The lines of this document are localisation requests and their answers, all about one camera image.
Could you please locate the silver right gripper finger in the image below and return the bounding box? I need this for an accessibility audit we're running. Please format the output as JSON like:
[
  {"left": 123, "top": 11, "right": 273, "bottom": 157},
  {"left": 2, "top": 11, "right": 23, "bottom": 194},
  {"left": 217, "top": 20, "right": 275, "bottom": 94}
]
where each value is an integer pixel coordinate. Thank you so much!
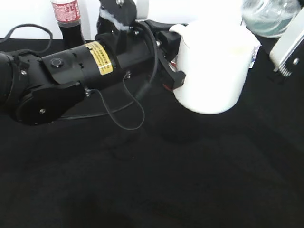
[{"left": 269, "top": 9, "right": 304, "bottom": 76}]

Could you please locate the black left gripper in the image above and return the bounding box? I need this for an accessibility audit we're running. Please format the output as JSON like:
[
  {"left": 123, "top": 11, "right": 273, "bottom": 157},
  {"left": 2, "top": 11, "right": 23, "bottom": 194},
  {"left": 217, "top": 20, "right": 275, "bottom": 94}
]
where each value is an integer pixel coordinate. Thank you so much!
[{"left": 144, "top": 20, "right": 186, "bottom": 91}]

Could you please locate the clear water bottle green label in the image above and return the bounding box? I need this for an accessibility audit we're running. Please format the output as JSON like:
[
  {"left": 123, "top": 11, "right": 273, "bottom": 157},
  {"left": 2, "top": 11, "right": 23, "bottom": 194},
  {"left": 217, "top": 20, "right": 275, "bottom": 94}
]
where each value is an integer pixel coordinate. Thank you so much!
[{"left": 242, "top": 0, "right": 302, "bottom": 38}]

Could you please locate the white ceramic mug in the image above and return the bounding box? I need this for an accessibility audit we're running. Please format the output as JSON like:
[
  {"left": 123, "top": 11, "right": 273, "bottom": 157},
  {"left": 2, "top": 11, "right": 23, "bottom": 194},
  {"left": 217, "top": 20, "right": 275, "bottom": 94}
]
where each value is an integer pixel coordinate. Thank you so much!
[{"left": 169, "top": 21, "right": 257, "bottom": 114}]

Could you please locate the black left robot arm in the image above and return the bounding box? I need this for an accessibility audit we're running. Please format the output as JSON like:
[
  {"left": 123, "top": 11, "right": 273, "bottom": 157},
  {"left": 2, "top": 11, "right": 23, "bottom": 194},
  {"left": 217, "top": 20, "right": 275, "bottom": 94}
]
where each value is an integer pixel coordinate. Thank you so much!
[{"left": 0, "top": 0, "right": 186, "bottom": 125}]

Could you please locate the white purple drink carton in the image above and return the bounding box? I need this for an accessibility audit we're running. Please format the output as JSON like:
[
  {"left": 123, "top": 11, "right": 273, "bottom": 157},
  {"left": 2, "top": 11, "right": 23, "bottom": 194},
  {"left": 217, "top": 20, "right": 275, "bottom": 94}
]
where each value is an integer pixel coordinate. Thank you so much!
[{"left": 249, "top": 43, "right": 261, "bottom": 69}]

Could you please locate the cola bottle red label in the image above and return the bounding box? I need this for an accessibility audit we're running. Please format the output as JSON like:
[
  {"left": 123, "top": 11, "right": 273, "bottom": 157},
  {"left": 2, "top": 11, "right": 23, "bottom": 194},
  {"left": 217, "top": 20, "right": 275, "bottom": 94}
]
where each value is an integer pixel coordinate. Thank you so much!
[{"left": 50, "top": 0, "right": 85, "bottom": 49}]

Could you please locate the black thin cable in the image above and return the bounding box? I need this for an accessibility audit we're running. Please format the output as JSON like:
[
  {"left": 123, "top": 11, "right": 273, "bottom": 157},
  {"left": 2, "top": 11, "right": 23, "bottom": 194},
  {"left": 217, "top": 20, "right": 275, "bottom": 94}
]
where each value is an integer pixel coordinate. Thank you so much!
[{"left": 57, "top": 71, "right": 146, "bottom": 131}]

